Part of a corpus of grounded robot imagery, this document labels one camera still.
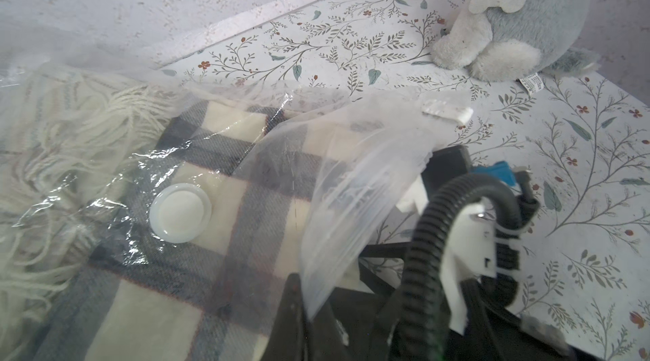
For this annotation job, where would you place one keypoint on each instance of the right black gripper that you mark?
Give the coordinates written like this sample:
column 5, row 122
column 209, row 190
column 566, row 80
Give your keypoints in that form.
column 459, row 277

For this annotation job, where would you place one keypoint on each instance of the grey cream plaid scarf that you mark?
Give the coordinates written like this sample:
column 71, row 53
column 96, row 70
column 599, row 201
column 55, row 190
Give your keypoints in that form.
column 214, row 297

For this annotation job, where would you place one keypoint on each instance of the clear plastic vacuum bag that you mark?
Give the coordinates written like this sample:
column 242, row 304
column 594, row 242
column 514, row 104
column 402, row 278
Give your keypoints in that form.
column 346, row 206

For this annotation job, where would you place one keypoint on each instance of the cream fringed striped scarf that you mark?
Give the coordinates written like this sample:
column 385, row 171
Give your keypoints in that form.
column 70, row 140

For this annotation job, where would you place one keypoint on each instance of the white round bag valve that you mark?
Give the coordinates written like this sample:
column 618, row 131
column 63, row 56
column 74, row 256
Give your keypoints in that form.
column 180, row 213

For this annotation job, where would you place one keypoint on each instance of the grey plush husky toy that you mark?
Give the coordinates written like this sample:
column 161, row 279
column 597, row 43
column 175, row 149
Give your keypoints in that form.
column 507, row 40

